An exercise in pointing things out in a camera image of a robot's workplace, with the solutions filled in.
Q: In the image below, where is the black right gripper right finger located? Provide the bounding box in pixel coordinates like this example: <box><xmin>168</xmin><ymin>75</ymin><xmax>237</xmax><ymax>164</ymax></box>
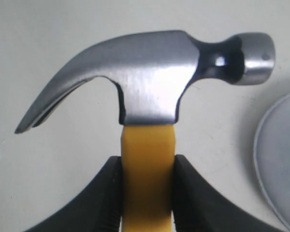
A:
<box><xmin>173</xmin><ymin>155</ymin><xmax>278</xmax><ymax>232</ymax></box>

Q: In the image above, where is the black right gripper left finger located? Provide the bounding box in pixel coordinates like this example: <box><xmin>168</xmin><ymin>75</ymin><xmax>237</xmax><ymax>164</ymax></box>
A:
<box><xmin>27</xmin><ymin>156</ymin><xmax>123</xmax><ymax>232</ymax></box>

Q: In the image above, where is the yellow black claw hammer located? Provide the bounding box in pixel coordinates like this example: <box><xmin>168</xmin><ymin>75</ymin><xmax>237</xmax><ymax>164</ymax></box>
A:
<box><xmin>15</xmin><ymin>30</ymin><xmax>276</xmax><ymax>232</ymax></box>

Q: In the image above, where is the round stainless steel plate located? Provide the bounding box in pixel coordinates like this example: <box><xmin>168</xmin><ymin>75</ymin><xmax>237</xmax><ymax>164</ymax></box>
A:
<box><xmin>253</xmin><ymin>93</ymin><xmax>290</xmax><ymax>231</ymax></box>

